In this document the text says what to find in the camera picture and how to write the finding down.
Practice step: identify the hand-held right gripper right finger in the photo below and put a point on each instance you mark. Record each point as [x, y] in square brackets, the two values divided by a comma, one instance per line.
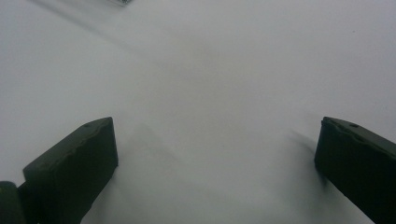
[358, 165]

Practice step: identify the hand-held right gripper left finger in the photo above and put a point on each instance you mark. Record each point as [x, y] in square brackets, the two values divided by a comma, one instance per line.
[71, 168]

